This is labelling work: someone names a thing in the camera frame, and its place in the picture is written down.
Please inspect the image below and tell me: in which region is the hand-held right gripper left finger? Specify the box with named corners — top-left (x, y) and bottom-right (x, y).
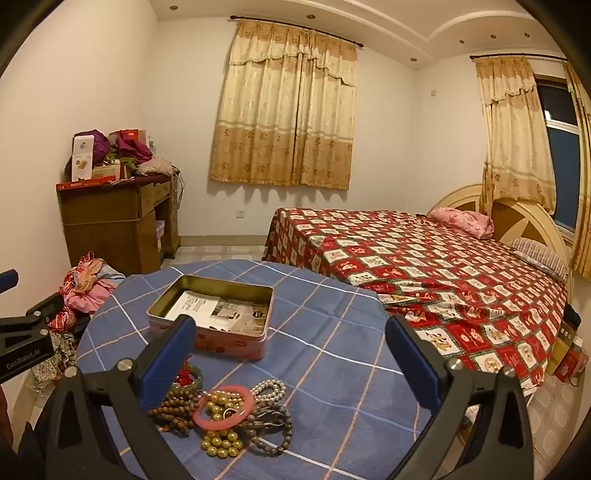
top-left (44, 315), bottom-right (199, 480)

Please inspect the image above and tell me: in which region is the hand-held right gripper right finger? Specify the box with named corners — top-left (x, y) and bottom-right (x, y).
top-left (385, 315), bottom-right (541, 480)

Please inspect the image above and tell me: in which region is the brown wooden bead string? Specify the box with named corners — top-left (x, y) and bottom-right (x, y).
top-left (148, 388), bottom-right (208, 437)

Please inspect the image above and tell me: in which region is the pink bangle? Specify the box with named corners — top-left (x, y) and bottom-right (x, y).
top-left (193, 384), bottom-right (256, 429)

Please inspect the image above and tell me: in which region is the pink rectangular tin box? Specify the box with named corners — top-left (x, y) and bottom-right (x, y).
top-left (147, 274), bottom-right (274, 361)

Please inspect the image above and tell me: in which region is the gold bead bracelet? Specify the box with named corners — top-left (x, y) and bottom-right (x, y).
top-left (200, 390), bottom-right (243, 457)

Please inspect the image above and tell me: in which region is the white pearl bracelet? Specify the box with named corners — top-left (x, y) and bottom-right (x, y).
top-left (249, 379), bottom-right (286, 407)

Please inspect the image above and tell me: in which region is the grey bead bracelet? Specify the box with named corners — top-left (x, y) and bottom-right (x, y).
top-left (235, 404), bottom-right (295, 455)

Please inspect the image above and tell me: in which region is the pile of colourful clothes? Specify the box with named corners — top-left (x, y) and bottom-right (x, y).
top-left (48, 251), bottom-right (126, 334)

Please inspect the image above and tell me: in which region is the printed paper leaflet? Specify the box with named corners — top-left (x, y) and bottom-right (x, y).
top-left (165, 291), bottom-right (271, 335)

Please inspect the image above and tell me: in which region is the blue plaid tablecloth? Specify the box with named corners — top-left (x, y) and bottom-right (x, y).
top-left (74, 260), bottom-right (437, 480)

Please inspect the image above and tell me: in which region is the red patterned bedspread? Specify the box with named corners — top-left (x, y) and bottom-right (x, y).
top-left (263, 208), bottom-right (568, 398)

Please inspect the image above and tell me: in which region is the brown wooden desk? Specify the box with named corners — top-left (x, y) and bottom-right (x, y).
top-left (56, 173), bottom-right (182, 278)

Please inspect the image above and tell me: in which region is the white upright box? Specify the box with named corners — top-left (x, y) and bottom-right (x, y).
top-left (71, 134), bottom-right (96, 182)

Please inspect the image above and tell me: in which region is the yellow cardboard box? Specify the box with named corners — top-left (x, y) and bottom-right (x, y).
top-left (546, 318), bottom-right (576, 377)

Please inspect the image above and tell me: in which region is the pink pillow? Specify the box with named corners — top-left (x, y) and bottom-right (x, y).
top-left (427, 208), bottom-right (495, 240)

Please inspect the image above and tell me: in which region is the small red box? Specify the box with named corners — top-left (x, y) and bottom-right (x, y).
top-left (556, 348), bottom-right (584, 383)

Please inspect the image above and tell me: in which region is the dark purple cloth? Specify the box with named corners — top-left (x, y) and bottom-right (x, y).
top-left (92, 130), bottom-right (112, 160)

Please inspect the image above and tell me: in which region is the striped pillow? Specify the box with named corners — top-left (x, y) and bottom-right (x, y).
top-left (508, 237), bottom-right (568, 282)

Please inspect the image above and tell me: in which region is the cream wooden headboard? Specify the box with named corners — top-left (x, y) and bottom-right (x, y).
top-left (429, 184), bottom-right (575, 296)

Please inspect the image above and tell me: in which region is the pale pink cloth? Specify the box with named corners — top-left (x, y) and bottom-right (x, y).
top-left (134, 157), bottom-right (174, 177)

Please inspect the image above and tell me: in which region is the magenta cloth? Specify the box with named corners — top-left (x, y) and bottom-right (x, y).
top-left (115, 130), bottom-right (153, 162)

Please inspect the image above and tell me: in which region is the narrow beige patterned curtain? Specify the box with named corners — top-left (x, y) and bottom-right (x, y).
top-left (475, 58), bottom-right (557, 215)
top-left (563, 62), bottom-right (591, 280)

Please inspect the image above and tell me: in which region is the window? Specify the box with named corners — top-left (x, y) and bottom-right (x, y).
top-left (536, 76), bottom-right (583, 232)

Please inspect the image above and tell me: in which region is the wide beige patterned curtain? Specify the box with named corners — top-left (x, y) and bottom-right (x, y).
top-left (210, 21), bottom-right (358, 191)

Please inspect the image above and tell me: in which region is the dark curtain rod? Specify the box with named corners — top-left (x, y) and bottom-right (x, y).
top-left (470, 54), bottom-right (567, 61)
top-left (230, 15), bottom-right (365, 47)

